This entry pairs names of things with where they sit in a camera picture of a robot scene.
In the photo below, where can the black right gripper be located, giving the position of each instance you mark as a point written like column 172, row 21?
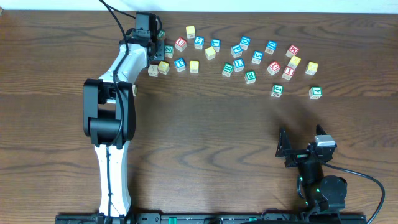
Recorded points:
column 285, row 148

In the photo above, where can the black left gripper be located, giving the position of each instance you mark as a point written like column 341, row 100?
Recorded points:
column 161, row 55

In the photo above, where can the red I block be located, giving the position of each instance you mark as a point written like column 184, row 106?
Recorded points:
column 288, row 73

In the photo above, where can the red A block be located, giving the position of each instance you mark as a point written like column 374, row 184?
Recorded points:
column 134, row 90

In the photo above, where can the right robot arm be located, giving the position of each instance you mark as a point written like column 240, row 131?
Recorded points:
column 322, row 194

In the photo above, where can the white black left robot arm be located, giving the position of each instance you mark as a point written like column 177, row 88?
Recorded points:
column 109, row 117

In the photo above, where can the green J block top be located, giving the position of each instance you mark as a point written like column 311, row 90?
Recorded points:
column 161, row 35

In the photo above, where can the green j block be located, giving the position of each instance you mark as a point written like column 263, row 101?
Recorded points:
column 277, row 91
column 161, row 35

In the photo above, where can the green Z block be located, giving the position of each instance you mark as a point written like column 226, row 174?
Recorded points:
column 168, row 51

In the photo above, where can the red U block left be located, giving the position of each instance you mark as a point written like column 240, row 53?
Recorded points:
column 180, row 44

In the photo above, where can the red u block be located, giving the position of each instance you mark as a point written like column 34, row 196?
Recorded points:
column 180, row 44
column 273, row 68

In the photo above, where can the yellow O block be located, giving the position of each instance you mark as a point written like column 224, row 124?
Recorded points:
column 163, row 67

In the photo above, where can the plain I wooden block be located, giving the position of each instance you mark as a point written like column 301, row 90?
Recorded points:
column 153, row 70

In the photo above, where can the blue T block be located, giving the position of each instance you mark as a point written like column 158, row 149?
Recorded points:
column 180, row 64

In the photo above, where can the yellow block top row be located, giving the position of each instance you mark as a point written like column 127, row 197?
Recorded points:
column 190, row 31

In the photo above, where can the blue 2 block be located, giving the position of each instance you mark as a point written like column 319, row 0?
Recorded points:
column 199, row 42

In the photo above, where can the yellow S block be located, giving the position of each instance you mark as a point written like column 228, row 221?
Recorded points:
column 194, row 66

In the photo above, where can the green 4 block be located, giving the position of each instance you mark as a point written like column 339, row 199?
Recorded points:
column 315, row 92

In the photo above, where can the yellow block centre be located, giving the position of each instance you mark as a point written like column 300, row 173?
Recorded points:
column 210, row 53

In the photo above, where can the green J block lower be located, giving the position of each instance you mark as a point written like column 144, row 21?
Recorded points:
column 277, row 91

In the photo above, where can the blue L block upper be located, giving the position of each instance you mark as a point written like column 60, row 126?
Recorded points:
column 216, row 44

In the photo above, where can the blue l block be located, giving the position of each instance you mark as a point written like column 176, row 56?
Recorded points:
column 238, row 65
column 216, row 44

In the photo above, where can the yellow G block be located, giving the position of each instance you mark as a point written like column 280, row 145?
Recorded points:
column 311, row 68

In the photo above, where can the green R block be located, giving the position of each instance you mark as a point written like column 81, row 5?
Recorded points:
column 227, row 70

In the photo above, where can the blue P block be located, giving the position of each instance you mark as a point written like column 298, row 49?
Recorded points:
column 236, row 51

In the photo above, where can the red U block right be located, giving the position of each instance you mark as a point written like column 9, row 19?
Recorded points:
column 273, row 68

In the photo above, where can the yellow X block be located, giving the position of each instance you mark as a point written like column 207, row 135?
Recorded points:
column 294, row 62

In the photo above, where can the green B block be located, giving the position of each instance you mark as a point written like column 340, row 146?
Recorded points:
column 250, row 77

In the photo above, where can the blue L block lower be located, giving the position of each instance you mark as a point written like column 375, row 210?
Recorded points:
column 238, row 65

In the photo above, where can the blue D block left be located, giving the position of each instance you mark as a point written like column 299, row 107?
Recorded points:
column 244, row 42

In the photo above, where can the blue d block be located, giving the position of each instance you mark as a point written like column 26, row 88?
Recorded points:
column 244, row 42
column 270, row 47

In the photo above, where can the red M block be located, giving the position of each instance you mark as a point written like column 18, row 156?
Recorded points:
column 291, row 51

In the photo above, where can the blue 5 block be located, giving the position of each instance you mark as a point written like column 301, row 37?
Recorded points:
column 257, row 57

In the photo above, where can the blue D block right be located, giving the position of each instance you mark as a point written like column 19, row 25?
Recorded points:
column 270, row 47

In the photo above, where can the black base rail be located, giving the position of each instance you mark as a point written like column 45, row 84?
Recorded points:
column 269, row 217

